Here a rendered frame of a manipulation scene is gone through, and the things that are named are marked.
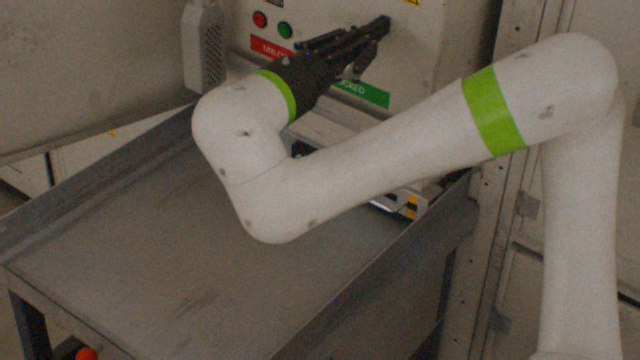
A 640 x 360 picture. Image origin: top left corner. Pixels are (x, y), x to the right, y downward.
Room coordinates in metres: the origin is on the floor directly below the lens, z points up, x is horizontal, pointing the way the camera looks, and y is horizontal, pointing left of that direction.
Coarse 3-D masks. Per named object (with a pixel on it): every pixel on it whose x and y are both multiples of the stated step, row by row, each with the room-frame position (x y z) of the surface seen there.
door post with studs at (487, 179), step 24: (504, 0) 1.34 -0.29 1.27; (528, 0) 1.31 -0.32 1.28; (504, 24) 1.33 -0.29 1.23; (528, 24) 1.30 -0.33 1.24; (504, 48) 1.33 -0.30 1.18; (480, 168) 1.33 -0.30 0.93; (504, 168) 1.30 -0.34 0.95; (480, 192) 1.32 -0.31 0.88; (480, 216) 1.31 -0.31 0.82; (480, 240) 1.31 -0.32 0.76; (480, 264) 1.30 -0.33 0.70; (480, 288) 1.30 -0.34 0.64; (456, 336) 1.31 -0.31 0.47
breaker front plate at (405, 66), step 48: (240, 0) 1.50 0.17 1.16; (288, 0) 1.43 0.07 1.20; (336, 0) 1.37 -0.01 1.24; (384, 0) 1.31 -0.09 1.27; (432, 0) 1.26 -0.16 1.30; (240, 48) 1.50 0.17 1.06; (288, 48) 1.43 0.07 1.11; (384, 48) 1.31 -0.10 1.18; (432, 48) 1.26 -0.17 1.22; (336, 96) 1.36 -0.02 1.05
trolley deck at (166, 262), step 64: (128, 192) 1.30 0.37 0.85; (192, 192) 1.31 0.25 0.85; (64, 256) 1.12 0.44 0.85; (128, 256) 1.13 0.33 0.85; (192, 256) 1.13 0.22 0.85; (256, 256) 1.14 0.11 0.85; (320, 256) 1.15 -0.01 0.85; (64, 320) 1.00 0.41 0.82; (128, 320) 0.98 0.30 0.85; (192, 320) 0.98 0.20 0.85; (256, 320) 0.99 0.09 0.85
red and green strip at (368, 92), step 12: (252, 36) 1.48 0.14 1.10; (252, 48) 1.48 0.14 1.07; (264, 48) 1.46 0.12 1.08; (276, 48) 1.45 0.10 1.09; (336, 84) 1.36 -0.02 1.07; (348, 84) 1.35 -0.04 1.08; (360, 84) 1.33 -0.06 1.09; (360, 96) 1.33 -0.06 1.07; (372, 96) 1.32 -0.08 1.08; (384, 96) 1.30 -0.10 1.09; (384, 108) 1.30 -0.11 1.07
